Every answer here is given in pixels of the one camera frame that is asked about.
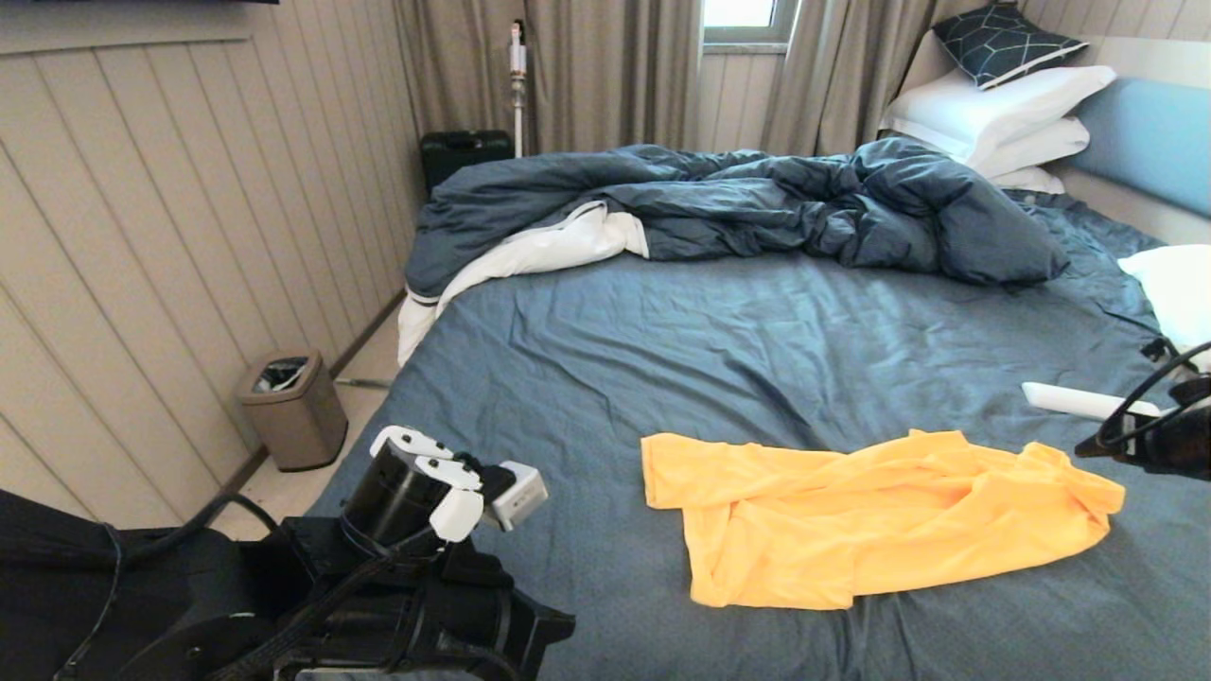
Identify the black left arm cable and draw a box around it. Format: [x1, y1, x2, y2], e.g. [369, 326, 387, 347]
[57, 492, 285, 681]

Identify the beige bed headboard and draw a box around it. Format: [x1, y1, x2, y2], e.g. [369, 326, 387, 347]
[899, 33, 1211, 247]

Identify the white quilt with dark stripe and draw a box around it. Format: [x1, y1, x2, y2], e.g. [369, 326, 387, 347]
[395, 201, 650, 368]

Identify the white stick vacuum cleaner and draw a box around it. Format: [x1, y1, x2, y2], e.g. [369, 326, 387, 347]
[509, 19, 528, 159]

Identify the yellow t-shirt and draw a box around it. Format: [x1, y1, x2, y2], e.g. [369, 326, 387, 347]
[641, 430, 1127, 611]

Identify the dark patterned cushion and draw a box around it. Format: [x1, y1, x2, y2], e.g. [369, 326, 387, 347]
[932, 3, 1091, 93]

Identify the black hard case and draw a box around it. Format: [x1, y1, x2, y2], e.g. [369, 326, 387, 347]
[420, 130, 514, 198]

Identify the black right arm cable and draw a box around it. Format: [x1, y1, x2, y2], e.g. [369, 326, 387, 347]
[1097, 339, 1211, 457]

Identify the flat white remote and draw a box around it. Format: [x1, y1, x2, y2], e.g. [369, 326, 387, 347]
[1022, 382, 1163, 421]

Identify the bronze trash bin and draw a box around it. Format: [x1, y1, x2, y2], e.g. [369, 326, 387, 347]
[235, 350, 348, 472]

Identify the blue headboard cushion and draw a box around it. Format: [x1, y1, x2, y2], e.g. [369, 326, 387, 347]
[1074, 78, 1211, 220]

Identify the dark blue duvet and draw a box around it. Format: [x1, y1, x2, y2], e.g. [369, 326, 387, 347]
[404, 137, 1073, 302]

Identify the white pillow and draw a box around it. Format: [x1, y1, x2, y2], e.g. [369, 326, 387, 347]
[992, 167, 1066, 197]
[1119, 244, 1211, 375]
[970, 118, 1092, 181]
[880, 66, 1118, 166]

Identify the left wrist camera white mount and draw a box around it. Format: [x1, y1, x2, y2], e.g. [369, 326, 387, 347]
[369, 426, 550, 545]

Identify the window with grey frame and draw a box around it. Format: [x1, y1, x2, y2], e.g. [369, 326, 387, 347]
[702, 0, 800, 46]

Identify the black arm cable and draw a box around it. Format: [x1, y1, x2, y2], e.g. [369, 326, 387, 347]
[1097, 339, 1211, 457]
[57, 492, 285, 681]

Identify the grey-beige curtain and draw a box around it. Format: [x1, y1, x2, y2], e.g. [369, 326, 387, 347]
[760, 0, 999, 159]
[393, 0, 703, 157]

